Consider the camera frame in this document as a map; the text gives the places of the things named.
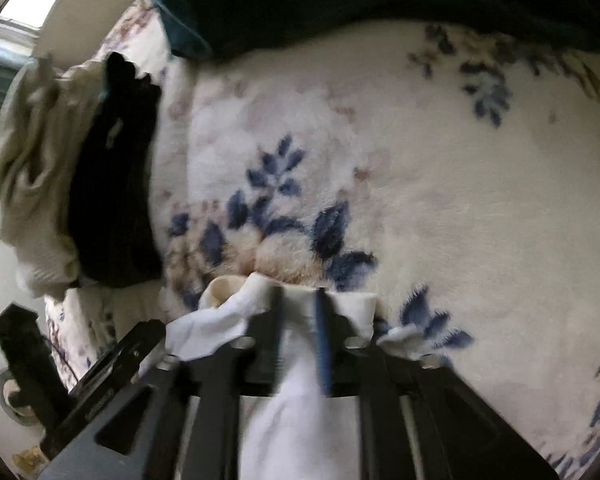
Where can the beige folded garment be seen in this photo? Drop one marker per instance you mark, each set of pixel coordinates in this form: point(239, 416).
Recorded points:
point(30, 135)

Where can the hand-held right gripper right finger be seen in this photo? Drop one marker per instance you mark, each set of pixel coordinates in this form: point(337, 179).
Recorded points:
point(322, 340)

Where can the dark teal plush blanket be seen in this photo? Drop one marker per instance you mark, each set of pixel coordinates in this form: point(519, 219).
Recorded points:
point(330, 0)

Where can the floral bed blanket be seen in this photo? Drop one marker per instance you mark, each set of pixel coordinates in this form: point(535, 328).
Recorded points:
point(405, 185)

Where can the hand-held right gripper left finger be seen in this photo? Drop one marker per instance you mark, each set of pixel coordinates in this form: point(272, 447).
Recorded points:
point(267, 330)

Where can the black folded garment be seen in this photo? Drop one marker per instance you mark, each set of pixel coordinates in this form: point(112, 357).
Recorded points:
point(115, 200)

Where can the grey-green curtain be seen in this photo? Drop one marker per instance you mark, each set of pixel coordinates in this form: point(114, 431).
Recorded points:
point(0, 75)

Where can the round grey object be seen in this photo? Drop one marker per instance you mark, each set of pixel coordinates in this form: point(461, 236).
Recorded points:
point(2, 390)

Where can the white t-shirt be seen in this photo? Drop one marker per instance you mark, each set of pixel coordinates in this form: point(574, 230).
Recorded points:
point(300, 435)

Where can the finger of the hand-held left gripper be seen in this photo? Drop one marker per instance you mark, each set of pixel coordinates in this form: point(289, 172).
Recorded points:
point(25, 350)
point(125, 355)

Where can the cream folded garment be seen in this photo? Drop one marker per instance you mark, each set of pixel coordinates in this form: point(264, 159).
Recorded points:
point(40, 255)

